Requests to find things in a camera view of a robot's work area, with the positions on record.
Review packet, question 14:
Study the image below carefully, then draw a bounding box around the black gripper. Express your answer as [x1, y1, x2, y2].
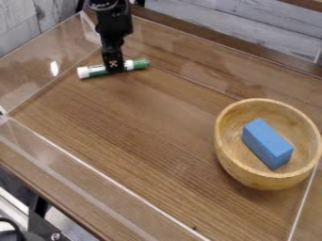
[88, 0, 133, 73]

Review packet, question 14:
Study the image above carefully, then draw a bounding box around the green white marker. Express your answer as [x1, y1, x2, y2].
[76, 57, 151, 79]

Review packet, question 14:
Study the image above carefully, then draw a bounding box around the brown wooden bowl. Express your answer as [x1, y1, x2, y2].
[214, 98, 322, 190]

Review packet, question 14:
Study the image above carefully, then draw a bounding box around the clear acrylic corner brace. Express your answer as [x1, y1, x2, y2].
[79, 11, 100, 44]

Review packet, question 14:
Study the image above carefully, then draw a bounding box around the blue foam block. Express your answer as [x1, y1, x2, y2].
[242, 119, 294, 170]

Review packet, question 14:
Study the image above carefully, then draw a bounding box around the clear acrylic tray wall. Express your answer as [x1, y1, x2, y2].
[0, 8, 322, 241]

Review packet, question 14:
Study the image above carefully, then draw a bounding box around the black metal table bracket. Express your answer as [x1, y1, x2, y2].
[28, 197, 72, 241]

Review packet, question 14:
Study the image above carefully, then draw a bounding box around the black cable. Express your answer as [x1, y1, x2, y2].
[0, 217, 29, 241]

